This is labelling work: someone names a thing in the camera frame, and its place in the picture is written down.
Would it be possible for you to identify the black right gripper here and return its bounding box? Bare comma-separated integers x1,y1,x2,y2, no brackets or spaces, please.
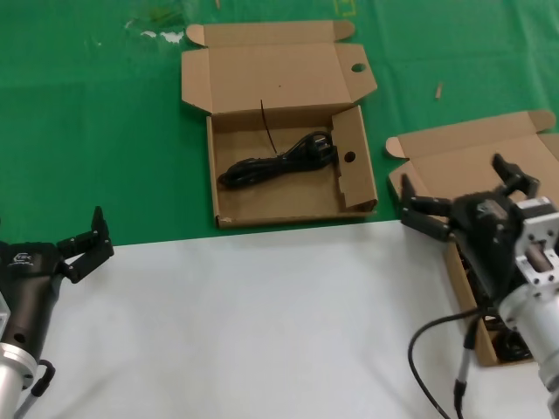
400,153,542,302

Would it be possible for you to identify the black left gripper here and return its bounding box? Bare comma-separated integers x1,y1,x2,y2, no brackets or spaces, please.
0,206,115,358

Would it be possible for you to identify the black power cord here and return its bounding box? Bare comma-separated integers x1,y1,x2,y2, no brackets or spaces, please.
217,99,340,189

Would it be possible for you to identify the cardboard box with round holes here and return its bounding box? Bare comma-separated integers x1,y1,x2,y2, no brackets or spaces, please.
180,19,379,230

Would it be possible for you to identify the green table mat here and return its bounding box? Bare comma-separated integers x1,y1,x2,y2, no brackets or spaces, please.
0,0,559,254

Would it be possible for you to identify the open cardboard box of cords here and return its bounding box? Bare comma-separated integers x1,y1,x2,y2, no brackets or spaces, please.
384,109,559,367

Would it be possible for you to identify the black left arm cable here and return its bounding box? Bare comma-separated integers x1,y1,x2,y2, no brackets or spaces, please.
12,357,57,419

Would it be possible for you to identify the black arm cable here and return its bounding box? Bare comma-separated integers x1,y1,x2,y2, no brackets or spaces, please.
408,305,494,419
12,357,57,419

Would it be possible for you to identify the pile of black power cords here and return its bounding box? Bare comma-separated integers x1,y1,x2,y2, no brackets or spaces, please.
458,244,534,363

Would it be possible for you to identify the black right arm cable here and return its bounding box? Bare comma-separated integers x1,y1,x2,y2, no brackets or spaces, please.
408,305,494,419

